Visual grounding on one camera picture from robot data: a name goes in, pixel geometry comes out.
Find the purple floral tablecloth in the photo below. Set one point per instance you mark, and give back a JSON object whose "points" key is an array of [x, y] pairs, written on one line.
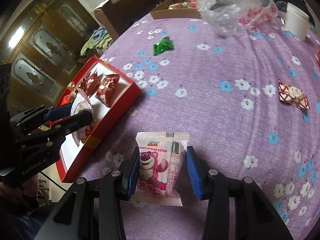
{"points": [[212, 120]]}

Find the clear plastic bag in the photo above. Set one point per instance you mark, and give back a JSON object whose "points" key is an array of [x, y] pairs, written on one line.
{"points": [[225, 12]]}

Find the person's left forearm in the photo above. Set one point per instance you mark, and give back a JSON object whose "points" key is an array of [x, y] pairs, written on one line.
{"points": [[27, 226]]}

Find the pale pink snack packet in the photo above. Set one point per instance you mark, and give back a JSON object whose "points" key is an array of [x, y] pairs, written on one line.
{"points": [[81, 103]]}

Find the white plastic cup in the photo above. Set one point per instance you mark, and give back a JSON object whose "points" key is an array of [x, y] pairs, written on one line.
{"points": [[297, 21]]}

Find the green foil snack packet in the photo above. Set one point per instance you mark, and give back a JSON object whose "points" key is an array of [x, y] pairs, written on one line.
{"points": [[163, 45]]}

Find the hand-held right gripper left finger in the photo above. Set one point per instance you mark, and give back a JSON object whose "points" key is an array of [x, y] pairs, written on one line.
{"points": [[132, 171]]}

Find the brown armchair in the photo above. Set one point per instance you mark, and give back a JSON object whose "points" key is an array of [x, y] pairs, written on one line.
{"points": [[117, 17]]}

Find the red white lattice snack packet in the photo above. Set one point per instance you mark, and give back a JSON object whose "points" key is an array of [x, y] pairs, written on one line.
{"points": [[293, 94]]}

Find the pile of folded blankets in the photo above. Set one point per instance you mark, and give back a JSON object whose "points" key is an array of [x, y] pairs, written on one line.
{"points": [[96, 41]]}

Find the wooden glass-door cabinet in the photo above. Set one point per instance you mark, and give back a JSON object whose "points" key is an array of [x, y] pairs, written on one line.
{"points": [[45, 45]]}

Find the flat cardboard box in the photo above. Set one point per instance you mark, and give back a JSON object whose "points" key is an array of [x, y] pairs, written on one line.
{"points": [[172, 13]]}

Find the pink bear-print snack packet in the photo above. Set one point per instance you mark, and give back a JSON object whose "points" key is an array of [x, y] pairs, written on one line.
{"points": [[155, 170]]}

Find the heap of assorted snack packets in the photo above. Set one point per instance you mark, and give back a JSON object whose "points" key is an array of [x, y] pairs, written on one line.
{"points": [[183, 3]]}

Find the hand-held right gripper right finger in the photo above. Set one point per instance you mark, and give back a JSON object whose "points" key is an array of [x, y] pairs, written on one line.
{"points": [[193, 173]]}

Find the red box with white inside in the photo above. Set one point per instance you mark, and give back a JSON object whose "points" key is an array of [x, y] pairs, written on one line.
{"points": [[117, 105]]}

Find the white paper sheet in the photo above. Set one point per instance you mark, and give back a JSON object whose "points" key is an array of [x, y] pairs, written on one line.
{"points": [[103, 3]]}

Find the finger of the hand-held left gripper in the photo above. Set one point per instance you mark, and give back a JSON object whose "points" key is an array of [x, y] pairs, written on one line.
{"points": [[77, 120], [60, 111]]}

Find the person's left hand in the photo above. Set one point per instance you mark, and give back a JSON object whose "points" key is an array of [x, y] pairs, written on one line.
{"points": [[22, 195]]}

